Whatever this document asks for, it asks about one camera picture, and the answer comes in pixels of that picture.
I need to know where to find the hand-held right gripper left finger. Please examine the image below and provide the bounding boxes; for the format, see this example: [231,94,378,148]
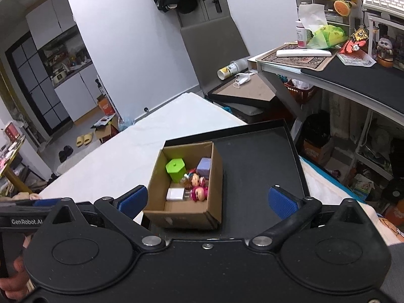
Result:
[50,186,166,249]

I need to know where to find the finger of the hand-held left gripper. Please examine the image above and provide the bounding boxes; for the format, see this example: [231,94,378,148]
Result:
[0,197,64,211]

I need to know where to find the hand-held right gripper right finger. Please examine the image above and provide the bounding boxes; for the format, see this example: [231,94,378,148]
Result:
[249,186,368,250]

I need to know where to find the white charger plug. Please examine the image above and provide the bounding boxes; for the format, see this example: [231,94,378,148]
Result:
[166,188,191,202]

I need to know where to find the black tray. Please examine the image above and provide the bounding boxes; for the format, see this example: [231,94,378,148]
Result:
[140,118,310,239]

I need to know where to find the green hexagonal box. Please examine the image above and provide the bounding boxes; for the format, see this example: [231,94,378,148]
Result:
[166,158,187,183]

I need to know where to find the brown cardboard box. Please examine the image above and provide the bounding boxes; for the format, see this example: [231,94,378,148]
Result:
[143,141,224,230]

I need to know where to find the brown-haired doll figurine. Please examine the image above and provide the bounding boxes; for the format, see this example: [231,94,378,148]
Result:
[180,171,207,190]

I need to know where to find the pink doll figurine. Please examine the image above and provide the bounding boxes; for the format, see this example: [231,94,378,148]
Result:
[190,186,209,202]

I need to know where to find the purple cube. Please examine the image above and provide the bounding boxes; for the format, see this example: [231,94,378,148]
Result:
[196,157,212,177]

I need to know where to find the person's left hand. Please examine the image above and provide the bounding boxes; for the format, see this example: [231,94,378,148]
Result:
[0,237,32,300]

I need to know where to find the white towel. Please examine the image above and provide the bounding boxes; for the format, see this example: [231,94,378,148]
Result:
[298,156,370,212]

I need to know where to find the round side table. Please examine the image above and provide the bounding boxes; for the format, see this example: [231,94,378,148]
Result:
[0,133,30,193]

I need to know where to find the orange cardboard box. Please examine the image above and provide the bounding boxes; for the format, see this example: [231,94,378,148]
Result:
[303,139,335,166]

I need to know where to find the open cardboard carton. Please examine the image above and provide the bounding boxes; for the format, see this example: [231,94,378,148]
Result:
[91,115,120,144]

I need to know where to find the blue plastic bag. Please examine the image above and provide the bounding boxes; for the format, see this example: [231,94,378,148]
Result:
[118,117,136,131]

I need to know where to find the black bag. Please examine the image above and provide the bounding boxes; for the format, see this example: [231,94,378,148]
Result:
[303,110,330,147]

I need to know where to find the illustrated paper box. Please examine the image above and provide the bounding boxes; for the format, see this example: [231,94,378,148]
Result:
[352,173,373,196]

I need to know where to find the small orange box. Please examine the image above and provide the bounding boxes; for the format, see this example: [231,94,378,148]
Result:
[96,96,116,116]

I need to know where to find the red plastic basket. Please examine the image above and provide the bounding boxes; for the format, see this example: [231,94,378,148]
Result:
[284,80,319,104]

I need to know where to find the white base cabinet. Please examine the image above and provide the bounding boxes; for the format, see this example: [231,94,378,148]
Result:
[54,65,109,123]

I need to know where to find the black round device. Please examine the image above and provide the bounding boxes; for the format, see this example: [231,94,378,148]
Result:
[382,178,404,203]

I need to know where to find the white desk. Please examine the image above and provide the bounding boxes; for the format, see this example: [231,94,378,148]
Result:
[248,46,404,152]

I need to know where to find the white fan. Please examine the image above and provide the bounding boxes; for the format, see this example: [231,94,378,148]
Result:
[368,126,392,152]

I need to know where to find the black-framed board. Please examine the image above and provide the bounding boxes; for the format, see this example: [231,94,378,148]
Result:
[207,75,280,109]

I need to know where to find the black grid door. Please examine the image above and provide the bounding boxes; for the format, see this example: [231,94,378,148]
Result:
[5,32,73,136]

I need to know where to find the grey pants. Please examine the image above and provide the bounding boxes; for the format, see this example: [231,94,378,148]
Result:
[383,241,404,303]

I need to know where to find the white face mask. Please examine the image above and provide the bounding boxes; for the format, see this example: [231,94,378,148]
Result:
[234,72,257,88]

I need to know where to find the yellow white canister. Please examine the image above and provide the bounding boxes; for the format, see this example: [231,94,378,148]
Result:
[218,60,250,80]

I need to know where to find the patterned mat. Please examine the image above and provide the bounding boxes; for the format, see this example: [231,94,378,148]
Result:
[254,48,341,70]

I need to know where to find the black desk mat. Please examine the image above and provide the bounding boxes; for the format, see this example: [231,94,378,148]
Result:
[300,55,404,114]

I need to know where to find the white long case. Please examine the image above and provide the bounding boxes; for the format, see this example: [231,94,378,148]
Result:
[276,48,332,58]

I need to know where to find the white label packet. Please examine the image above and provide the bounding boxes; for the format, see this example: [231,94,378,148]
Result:
[336,52,377,67]

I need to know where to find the grey chair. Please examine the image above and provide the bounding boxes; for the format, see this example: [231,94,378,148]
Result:
[180,14,275,123]

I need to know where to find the white bottle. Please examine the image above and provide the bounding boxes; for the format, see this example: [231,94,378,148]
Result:
[295,20,308,48]

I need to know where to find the red snack packet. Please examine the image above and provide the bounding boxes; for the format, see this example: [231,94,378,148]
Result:
[340,39,368,54]

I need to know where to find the green plastic bag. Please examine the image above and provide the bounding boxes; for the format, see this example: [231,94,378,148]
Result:
[308,24,348,49]

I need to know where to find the panda figurine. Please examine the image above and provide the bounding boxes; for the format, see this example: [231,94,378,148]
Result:
[376,37,395,67]

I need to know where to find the white shelf riser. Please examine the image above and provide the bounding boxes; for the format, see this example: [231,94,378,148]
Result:
[368,14,404,57]

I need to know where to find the white tissue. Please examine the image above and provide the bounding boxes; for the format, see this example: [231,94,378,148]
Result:
[298,4,329,38]

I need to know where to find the orange plush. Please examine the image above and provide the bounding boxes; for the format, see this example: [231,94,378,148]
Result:
[334,0,352,16]

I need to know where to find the grey desk organizer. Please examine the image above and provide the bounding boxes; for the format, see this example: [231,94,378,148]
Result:
[295,0,357,35]

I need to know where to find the white wall cabinet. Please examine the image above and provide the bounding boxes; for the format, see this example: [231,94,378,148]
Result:
[25,0,78,51]

